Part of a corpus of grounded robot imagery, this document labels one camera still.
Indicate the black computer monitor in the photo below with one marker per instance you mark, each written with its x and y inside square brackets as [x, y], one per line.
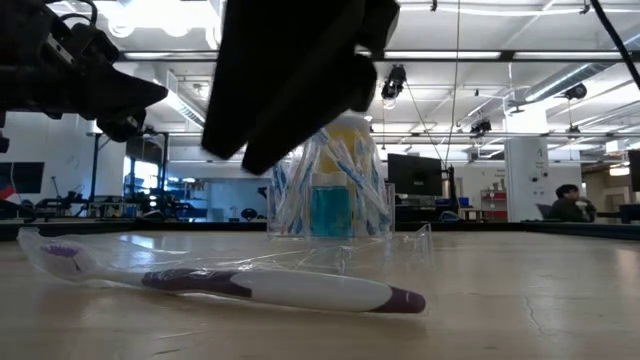
[415, 175]
[633, 170]
[30, 177]

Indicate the black aluminium table frame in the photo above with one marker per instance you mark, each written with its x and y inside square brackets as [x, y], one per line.
[150, 229]

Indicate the red shelf unit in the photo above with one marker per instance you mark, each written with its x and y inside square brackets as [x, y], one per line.
[495, 215]

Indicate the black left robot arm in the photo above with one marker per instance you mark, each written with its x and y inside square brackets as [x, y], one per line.
[25, 25]

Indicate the yellow disinfecting wipes canister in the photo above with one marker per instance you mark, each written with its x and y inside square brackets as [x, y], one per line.
[350, 131]

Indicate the black metal rack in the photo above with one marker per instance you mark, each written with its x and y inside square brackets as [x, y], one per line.
[95, 170]

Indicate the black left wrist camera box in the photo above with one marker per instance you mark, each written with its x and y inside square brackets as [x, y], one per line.
[92, 47]

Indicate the red object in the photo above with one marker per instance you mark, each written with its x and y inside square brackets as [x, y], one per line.
[6, 192]

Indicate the person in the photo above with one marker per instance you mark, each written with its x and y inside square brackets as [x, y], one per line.
[567, 210]

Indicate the clear acrylic organizer holder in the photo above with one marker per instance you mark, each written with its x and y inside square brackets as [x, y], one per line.
[391, 220]

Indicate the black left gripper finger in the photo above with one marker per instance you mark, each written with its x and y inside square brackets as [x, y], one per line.
[122, 127]
[125, 95]

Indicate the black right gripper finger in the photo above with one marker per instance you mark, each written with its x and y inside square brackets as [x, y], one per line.
[255, 65]
[325, 90]

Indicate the black ceiling-hung camera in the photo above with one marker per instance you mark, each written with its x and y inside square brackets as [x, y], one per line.
[575, 91]
[480, 126]
[394, 82]

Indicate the silver ventilation duct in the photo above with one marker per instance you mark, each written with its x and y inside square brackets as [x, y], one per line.
[565, 80]

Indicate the white building column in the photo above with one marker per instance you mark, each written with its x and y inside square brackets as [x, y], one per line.
[525, 175]

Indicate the background workbench with equipment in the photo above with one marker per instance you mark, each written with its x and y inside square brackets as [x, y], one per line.
[125, 207]

